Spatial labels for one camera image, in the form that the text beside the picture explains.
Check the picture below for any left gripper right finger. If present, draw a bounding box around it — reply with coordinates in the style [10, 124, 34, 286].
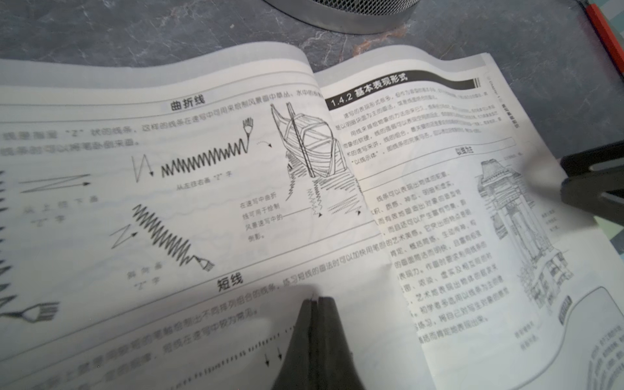
[315, 297, 364, 389]

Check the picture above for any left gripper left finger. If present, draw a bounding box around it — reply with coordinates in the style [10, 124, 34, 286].
[272, 300, 319, 390]

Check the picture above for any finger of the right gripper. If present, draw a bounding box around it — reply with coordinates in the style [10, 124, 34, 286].
[561, 141, 623, 225]

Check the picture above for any mesh trash bin black bag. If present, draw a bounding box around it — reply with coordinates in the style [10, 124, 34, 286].
[266, 0, 419, 35]

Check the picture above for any lower green sticky note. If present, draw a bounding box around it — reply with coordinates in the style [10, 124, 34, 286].
[594, 216, 623, 241]

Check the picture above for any sketch tutorial book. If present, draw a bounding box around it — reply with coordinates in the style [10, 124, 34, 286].
[1, 42, 623, 389]

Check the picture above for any red handled hex key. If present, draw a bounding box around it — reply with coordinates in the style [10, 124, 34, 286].
[578, 1, 623, 78]

